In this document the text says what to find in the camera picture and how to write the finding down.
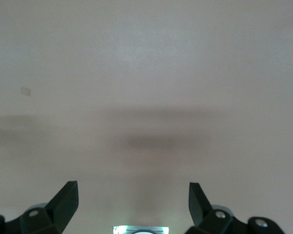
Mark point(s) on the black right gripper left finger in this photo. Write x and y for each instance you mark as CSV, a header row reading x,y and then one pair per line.
x,y
51,219

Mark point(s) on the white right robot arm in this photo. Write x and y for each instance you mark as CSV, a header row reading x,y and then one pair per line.
x,y
142,232

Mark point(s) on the brown tape patch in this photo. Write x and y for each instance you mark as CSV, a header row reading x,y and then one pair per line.
x,y
26,91

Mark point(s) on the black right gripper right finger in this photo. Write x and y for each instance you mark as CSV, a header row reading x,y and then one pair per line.
x,y
210,221

